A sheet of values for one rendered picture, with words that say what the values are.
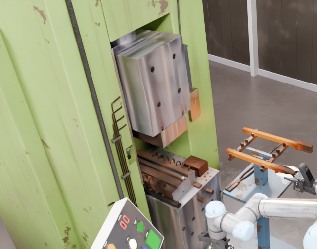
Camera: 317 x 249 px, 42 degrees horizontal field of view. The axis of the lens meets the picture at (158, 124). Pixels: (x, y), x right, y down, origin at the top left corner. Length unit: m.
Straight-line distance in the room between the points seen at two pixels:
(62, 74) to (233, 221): 0.89
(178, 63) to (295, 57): 3.24
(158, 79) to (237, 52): 3.86
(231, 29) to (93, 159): 3.99
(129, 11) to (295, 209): 1.07
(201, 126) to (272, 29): 2.86
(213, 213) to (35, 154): 1.06
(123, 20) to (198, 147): 1.00
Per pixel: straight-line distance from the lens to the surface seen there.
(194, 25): 2.26
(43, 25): 1.69
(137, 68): 1.79
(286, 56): 5.17
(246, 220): 1.62
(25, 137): 2.21
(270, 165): 2.33
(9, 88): 2.10
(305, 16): 4.85
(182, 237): 2.34
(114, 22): 1.84
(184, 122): 2.11
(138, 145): 2.62
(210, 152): 2.66
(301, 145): 2.49
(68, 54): 1.70
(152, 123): 1.91
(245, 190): 2.58
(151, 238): 1.93
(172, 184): 2.24
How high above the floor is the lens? 2.42
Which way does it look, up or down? 31 degrees down
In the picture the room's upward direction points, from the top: 11 degrees counter-clockwise
